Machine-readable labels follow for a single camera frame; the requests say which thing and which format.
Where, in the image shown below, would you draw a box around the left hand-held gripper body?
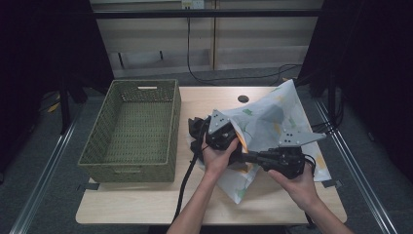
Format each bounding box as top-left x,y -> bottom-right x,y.
204,109 -> 244,165

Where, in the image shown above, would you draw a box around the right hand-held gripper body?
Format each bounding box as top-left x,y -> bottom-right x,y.
258,130 -> 327,180

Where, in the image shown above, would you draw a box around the black clothing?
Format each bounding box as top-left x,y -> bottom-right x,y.
187,115 -> 213,164

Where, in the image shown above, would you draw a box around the white leaf-print laundry bag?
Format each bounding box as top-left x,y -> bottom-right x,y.
186,78 -> 333,206

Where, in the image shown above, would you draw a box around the green woven basket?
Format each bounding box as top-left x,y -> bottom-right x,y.
77,79 -> 182,184

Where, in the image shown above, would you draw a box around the person's left hand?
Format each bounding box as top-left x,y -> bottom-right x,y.
201,136 -> 242,179

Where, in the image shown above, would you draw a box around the person's right hand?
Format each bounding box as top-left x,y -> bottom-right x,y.
267,161 -> 321,213

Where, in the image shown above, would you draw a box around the black upright stand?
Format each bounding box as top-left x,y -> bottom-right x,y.
57,74 -> 73,136
325,71 -> 339,126

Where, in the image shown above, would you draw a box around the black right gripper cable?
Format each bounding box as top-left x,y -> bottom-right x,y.
303,153 -> 317,178

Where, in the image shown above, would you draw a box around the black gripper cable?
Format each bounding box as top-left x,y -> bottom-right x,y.
170,118 -> 211,226
303,153 -> 317,178

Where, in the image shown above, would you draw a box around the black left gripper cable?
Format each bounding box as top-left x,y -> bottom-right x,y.
170,118 -> 211,226

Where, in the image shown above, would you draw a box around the metal floor rail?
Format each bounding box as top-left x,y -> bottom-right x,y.
9,106 -> 84,234
314,100 -> 399,234

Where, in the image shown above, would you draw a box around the black hanging wall cable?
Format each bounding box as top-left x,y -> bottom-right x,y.
186,16 -> 304,88

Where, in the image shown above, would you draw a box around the black horizontal frame bar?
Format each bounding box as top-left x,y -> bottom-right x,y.
92,9 -> 325,20

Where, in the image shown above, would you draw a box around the white wall power outlet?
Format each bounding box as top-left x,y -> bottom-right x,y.
181,0 -> 206,10

